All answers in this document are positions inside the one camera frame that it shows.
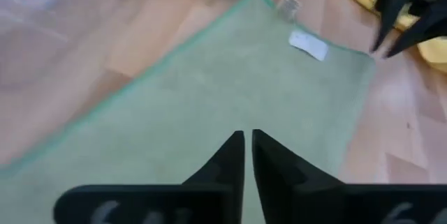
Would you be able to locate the yellow microfiber towel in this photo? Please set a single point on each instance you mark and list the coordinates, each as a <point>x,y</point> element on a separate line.
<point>436,51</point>

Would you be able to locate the clear plastic bin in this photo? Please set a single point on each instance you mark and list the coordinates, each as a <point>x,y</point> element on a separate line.
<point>28,7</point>

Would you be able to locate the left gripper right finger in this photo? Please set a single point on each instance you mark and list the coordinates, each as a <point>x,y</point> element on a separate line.
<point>331,206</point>

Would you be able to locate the mint microfiber towel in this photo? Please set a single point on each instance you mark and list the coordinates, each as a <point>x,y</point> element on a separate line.
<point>209,95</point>

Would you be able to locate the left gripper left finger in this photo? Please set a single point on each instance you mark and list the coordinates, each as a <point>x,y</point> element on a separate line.
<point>157,206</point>

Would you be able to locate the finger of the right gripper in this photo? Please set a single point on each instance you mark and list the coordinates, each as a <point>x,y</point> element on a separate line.
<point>429,25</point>
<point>394,4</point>

